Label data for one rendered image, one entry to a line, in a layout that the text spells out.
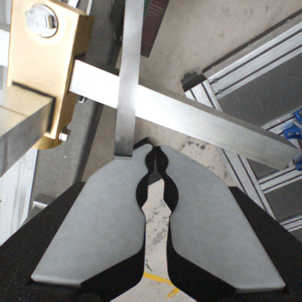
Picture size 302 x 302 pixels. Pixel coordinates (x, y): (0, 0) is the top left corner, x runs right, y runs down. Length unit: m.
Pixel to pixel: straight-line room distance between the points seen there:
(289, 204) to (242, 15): 0.89
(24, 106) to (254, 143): 0.22
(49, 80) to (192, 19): 0.87
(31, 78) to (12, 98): 0.03
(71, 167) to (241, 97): 0.68
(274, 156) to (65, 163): 0.32
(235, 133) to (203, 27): 0.83
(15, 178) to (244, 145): 0.50
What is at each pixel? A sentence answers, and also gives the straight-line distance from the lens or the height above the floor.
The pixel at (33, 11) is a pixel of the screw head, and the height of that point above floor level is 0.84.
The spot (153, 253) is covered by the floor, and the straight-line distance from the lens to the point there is 1.78.
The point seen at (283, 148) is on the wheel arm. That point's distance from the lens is 0.27.
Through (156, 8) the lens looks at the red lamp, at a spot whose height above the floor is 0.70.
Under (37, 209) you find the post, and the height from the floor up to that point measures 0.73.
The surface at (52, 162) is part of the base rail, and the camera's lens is 0.42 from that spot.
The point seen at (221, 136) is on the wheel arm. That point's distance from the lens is 0.24.
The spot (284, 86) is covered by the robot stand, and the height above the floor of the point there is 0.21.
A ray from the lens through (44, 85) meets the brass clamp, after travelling 0.22.
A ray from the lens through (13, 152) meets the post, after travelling 0.18.
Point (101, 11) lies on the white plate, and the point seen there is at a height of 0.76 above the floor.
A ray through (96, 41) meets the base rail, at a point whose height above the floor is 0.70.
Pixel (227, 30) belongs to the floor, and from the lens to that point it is 1.06.
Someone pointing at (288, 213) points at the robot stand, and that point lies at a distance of 1.34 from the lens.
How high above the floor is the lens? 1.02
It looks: 60 degrees down
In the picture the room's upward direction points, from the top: 178 degrees counter-clockwise
